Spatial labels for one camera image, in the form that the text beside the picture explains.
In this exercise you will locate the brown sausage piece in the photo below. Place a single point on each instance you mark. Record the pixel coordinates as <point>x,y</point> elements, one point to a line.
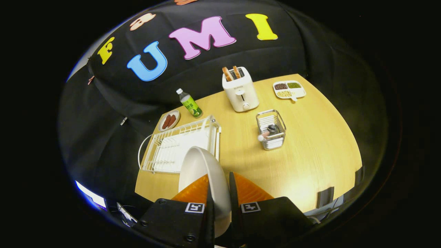
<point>166,121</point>
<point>171,121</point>

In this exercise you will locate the small white clip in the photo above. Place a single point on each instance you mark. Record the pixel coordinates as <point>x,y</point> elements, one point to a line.
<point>123,121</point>

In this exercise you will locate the white plate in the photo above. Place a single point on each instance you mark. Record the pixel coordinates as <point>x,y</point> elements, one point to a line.
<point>200,165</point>

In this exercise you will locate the pile of yellow beans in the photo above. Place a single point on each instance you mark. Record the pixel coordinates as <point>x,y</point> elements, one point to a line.
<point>284,94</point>

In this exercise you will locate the toast slice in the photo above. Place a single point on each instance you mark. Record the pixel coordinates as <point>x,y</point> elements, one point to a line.
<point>227,74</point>
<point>237,72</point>

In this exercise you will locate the small beige saucer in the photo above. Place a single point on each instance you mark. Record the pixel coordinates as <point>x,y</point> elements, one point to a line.
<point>162,126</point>

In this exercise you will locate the light grey spoon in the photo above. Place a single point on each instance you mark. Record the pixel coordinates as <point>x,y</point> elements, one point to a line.
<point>265,134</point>

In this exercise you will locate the white toaster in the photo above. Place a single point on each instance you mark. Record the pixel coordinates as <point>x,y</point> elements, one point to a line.
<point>241,96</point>

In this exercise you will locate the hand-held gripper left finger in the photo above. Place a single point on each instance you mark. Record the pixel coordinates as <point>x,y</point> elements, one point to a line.
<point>179,220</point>

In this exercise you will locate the pile of green beans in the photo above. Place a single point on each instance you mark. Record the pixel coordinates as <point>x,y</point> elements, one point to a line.
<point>294,85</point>

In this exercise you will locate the pile of brown beans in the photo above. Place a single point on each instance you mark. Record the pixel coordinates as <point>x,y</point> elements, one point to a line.
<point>280,86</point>

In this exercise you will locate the small red clamp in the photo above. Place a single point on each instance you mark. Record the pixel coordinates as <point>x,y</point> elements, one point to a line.
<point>91,80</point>

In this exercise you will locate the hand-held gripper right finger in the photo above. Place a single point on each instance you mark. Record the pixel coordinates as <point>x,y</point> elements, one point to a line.
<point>268,220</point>

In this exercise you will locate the green tea bottle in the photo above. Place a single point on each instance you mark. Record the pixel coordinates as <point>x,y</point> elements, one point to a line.
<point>191,105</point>

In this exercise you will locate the black backdrop cloth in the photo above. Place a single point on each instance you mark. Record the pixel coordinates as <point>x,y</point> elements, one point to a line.
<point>193,72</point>

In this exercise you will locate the white divided tray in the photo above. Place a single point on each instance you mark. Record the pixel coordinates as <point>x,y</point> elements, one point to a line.
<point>299,93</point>

